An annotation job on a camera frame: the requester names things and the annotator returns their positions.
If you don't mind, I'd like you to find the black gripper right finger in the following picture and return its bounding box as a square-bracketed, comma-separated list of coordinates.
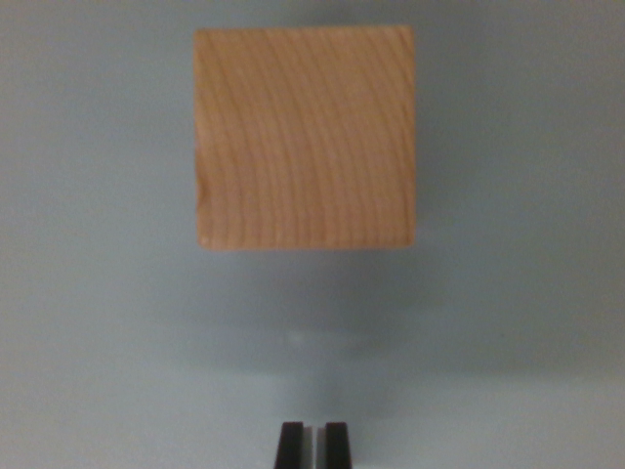
[315, 422, 354, 469]

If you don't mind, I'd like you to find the grey plastic bin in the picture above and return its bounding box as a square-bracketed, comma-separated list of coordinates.
[0, 0, 625, 469]

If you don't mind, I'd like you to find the wooden cube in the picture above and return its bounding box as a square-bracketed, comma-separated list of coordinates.
[192, 24, 417, 252]

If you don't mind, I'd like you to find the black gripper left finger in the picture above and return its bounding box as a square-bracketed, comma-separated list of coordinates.
[274, 421, 315, 469]

